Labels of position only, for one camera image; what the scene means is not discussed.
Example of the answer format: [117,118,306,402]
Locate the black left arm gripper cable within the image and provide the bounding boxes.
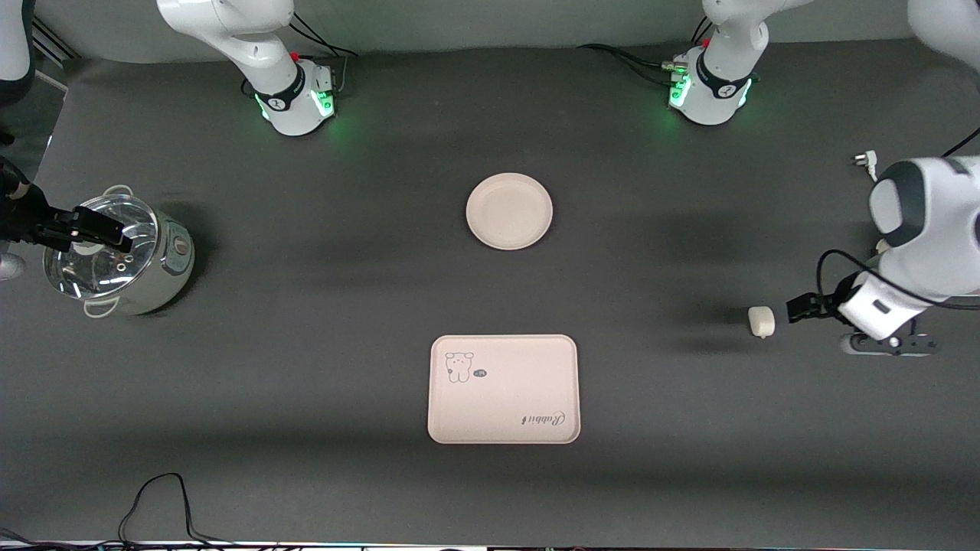
[815,126,980,312]

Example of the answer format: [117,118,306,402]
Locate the black arm base cables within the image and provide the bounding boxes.
[577,15,717,86]
[287,11,359,96]

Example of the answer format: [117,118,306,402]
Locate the black left arm base cables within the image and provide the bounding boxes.
[577,15,717,86]

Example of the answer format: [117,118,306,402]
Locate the round cream plate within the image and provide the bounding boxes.
[465,172,554,251]

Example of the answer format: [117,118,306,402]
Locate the cream rabbit print tray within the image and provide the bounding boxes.
[427,334,581,445]

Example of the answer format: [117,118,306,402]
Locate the black floor cable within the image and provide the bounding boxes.
[119,472,230,546]

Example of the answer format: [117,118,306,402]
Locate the glass pot lid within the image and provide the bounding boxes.
[44,194,160,300]

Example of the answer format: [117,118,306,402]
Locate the aluminium frame rail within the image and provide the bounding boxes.
[31,18,79,64]

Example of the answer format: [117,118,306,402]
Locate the pale green electric pot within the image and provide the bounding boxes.
[44,184,196,318]

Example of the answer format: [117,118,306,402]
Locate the black right arm base cables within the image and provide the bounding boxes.
[287,11,359,96]

